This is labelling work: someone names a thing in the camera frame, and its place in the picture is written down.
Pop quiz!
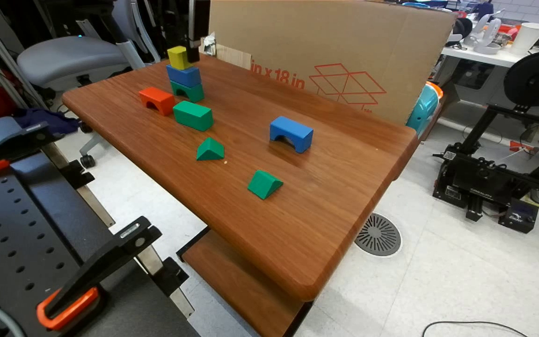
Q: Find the black clamp orange handle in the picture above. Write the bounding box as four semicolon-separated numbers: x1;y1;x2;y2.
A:
35;214;166;334
0;121;53;184

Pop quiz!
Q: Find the teal plastic container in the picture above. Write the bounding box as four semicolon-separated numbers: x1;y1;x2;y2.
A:
405;81;446;137

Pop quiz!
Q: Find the black filament spool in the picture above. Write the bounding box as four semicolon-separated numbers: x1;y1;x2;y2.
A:
504;51;539;109

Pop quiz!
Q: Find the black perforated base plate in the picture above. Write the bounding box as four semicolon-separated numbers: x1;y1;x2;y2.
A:
0;152;203;337

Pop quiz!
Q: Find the dark blue cloth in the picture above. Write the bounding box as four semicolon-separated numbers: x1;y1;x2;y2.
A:
14;107;81;141

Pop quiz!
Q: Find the green arch block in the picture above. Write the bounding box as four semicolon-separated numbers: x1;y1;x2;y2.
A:
169;81;207;106

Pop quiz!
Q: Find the yellow cube block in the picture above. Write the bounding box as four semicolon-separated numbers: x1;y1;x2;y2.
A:
167;44;194;72

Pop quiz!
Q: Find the crumpled grey white cloth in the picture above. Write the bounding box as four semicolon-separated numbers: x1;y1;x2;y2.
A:
199;34;222;61

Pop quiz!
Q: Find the green wedge block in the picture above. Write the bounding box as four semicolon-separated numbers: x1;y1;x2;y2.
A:
196;137;229;164
246;169;285;203

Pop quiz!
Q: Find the white side table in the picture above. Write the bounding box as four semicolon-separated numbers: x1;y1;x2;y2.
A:
441;44;529;70

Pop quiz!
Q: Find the orange arch block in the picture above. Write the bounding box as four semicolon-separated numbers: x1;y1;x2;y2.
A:
138;85;179;119

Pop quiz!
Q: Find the black 3D printer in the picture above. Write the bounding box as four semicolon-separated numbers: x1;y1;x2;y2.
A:
433;102;539;237

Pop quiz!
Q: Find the blue arch block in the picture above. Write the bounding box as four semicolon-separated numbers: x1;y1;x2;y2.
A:
269;115;317;156

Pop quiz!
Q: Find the blue rectangular block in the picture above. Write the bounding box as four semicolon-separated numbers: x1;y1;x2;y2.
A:
166;64;203;91

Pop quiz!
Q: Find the round metal floor drain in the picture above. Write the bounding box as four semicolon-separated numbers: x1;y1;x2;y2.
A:
353;212;405;259

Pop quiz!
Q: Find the green rectangular block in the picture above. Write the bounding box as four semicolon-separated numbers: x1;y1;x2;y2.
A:
171;100;216;134

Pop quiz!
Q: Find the cardboard box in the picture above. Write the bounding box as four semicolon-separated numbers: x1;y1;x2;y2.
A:
209;0;458;128

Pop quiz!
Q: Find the white grey office chair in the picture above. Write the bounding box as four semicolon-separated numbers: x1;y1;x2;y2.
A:
16;0;164;171

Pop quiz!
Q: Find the black floor cable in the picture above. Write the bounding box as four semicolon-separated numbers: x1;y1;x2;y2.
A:
420;319;531;337

